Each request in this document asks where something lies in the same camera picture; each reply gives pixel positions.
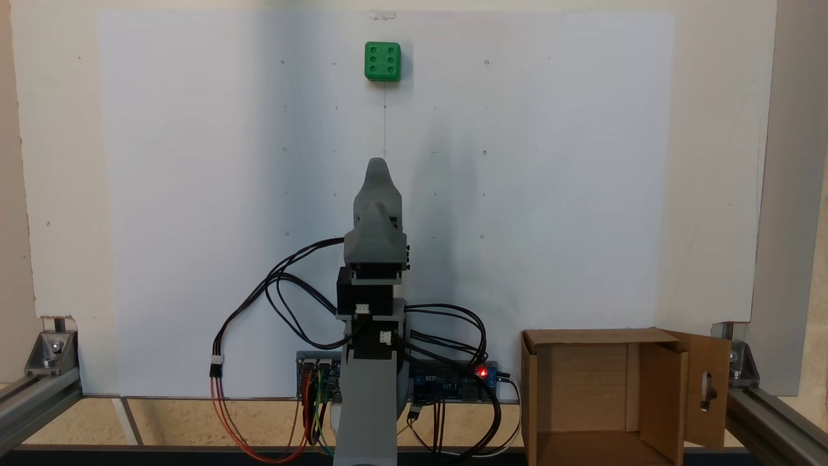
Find orange red wire bundle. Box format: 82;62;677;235
210;372;315;464

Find thin white cable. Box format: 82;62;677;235
408;375;522;463

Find green yellow jumper wires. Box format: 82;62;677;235
308;369;338;458

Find black servo cable bundle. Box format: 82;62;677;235
391;303;507;457
264;237;347;289

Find green dice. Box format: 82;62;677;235
364;41;402;83

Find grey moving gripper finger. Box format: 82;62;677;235
353;157;404;243

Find metal corner bracket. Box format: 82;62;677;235
710;322;762;389
24;329;80;378

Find black cable with white connector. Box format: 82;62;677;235
210;272;363;379

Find motor driver circuit board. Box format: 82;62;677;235
296;351;345;403

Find aluminium frame post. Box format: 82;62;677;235
723;383;828;466
0;369;85;455

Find large white paper sheet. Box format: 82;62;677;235
97;9;677;399

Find open cardboard box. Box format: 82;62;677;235
520;327;732;466

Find blue power converter board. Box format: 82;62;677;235
409;360;500;405

